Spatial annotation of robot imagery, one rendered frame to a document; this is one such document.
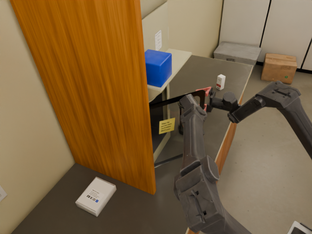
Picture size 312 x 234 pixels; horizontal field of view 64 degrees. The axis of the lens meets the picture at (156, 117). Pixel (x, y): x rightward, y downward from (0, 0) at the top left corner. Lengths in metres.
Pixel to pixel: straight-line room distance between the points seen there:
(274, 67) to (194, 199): 3.36
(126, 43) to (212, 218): 0.51
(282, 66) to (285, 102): 2.94
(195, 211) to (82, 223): 0.78
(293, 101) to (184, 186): 0.49
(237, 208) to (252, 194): 0.21
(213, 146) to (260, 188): 1.15
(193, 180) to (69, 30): 0.60
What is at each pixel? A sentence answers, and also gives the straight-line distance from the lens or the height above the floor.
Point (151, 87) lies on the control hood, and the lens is 0.91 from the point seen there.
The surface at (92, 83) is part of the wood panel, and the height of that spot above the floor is 1.53.
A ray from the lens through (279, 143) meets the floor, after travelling 2.99.
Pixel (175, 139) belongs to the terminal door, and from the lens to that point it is 1.22.
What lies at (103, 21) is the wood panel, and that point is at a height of 1.77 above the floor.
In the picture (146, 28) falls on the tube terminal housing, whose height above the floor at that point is 1.67.
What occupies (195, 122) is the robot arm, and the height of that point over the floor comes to 1.46.
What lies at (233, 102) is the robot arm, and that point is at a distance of 1.26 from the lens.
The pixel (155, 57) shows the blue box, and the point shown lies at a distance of 0.91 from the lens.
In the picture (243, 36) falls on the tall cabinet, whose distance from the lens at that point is 4.11.
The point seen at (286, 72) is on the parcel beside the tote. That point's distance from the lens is 3.87.
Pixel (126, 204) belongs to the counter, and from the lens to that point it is 1.26.
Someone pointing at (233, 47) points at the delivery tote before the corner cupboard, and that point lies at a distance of 4.01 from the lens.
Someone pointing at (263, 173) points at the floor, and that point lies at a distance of 2.66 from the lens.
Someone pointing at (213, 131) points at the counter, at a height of 0.94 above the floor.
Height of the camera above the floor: 2.02
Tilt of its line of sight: 41 degrees down
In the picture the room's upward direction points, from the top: 4 degrees counter-clockwise
